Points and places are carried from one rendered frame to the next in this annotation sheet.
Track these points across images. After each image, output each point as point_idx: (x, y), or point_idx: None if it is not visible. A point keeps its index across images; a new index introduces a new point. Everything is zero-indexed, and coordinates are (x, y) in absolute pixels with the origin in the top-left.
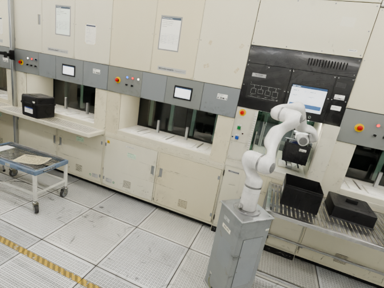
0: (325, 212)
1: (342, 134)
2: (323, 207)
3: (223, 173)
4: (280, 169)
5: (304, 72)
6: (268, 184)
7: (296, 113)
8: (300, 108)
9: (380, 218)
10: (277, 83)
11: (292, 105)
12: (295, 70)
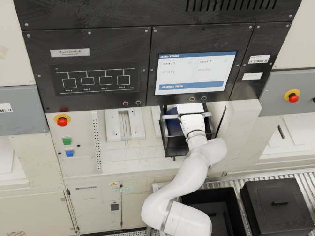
0: (247, 231)
1: (263, 107)
2: (242, 216)
3: (69, 193)
4: (163, 152)
5: (182, 29)
6: (152, 189)
7: (201, 233)
8: (200, 184)
9: (311, 184)
10: (122, 59)
11: (183, 191)
12: (160, 28)
